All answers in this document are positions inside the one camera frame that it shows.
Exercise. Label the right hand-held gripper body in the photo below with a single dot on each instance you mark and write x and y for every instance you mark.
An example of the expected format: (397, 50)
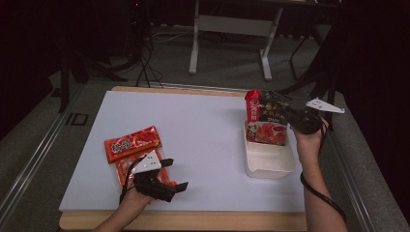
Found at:
(306, 122)

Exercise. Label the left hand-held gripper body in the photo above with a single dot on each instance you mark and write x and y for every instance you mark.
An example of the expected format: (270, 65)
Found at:
(146, 163)

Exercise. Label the red and black sauce packet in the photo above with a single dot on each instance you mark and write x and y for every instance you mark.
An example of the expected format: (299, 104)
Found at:
(267, 122)

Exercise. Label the orange snack packet clear window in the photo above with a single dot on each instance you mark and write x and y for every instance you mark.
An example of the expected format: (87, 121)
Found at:
(135, 141)

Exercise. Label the white compartment box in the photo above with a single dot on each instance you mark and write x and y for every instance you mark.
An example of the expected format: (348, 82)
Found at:
(267, 161)

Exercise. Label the person's right hand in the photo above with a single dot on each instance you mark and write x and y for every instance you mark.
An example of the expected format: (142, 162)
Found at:
(309, 145)

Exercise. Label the person's left hand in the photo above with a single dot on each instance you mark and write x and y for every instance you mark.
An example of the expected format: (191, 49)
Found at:
(135, 197)

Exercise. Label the white table mat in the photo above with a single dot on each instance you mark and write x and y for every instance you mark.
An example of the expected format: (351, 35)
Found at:
(199, 129)

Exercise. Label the black angled stand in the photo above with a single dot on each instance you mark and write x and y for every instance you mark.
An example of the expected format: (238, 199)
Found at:
(332, 80)

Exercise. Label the black tripod stand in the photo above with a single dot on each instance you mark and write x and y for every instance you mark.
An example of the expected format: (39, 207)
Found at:
(66, 74)

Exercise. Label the metal floor rail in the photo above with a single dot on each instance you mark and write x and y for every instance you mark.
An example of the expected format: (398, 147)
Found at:
(35, 154)
(354, 180)

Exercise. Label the white desk frame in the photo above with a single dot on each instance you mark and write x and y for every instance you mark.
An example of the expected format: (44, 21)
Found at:
(235, 25)

